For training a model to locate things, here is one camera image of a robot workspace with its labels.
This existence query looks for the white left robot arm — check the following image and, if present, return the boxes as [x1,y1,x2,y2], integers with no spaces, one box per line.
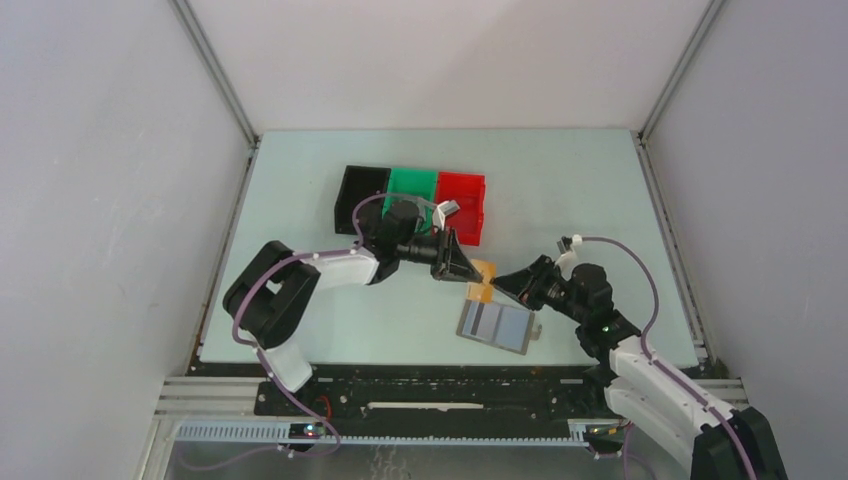
[222,194,483,417]

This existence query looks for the red plastic bin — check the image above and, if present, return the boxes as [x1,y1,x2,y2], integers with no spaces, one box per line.
[435,171,486,247]

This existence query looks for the aluminium frame rail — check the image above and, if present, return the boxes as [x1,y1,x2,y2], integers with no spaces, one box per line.
[155,377,627,445]

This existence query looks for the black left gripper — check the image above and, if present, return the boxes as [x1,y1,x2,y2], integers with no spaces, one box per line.
[395,225,480,285]

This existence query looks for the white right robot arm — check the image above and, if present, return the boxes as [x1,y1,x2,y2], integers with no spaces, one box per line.
[492,256,787,479]

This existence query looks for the black plastic bin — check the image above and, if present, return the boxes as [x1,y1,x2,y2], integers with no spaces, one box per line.
[334,165,391,235]

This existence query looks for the gold orange card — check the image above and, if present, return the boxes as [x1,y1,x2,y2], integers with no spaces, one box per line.
[466,259,496,303]

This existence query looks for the beige leather card holder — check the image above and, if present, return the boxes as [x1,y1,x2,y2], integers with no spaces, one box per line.
[456,300,542,355]

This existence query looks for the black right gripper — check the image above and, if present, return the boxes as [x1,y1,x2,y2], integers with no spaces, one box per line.
[490,255,588,326]

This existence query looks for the green plastic bin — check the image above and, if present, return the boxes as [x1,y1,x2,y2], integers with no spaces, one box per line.
[383,167,439,232]

